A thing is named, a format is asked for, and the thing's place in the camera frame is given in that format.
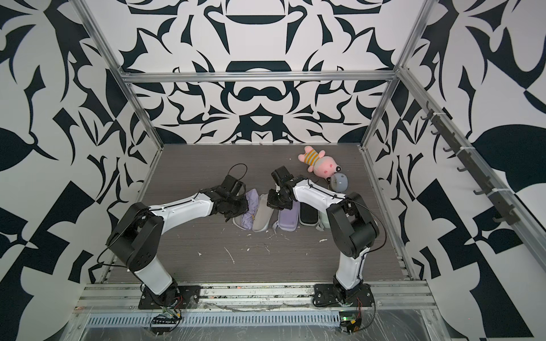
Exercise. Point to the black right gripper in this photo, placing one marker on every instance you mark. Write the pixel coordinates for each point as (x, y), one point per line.
(270, 202)

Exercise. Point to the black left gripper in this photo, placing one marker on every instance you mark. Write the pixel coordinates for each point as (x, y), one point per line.
(244, 207)

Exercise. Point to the lavender umbrella case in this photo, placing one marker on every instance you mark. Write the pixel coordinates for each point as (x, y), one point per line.
(288, 219)

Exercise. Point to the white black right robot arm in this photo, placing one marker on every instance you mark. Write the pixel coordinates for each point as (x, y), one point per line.
(353, 228)

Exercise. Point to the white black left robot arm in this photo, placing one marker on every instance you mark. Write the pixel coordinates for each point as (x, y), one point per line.
(135, 240)

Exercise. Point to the pink plush pig toy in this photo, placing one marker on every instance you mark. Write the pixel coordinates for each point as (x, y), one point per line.
(319, 163)

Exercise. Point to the blue round alarm clock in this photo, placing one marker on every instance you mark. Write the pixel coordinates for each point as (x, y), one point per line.
(338, 183)

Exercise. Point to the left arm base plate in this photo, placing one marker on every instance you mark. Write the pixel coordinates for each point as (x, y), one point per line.
(182, 297)

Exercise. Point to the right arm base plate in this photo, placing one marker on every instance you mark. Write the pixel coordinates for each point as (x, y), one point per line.
(333, 295)

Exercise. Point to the white perforated cable tray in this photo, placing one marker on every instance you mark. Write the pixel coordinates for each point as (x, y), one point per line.
(220, 319)

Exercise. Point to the aluminium cage frame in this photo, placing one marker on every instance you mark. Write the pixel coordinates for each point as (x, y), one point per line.
(528, 229)

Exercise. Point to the black wall hook rail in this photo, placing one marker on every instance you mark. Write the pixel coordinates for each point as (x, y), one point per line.
(474, 165)

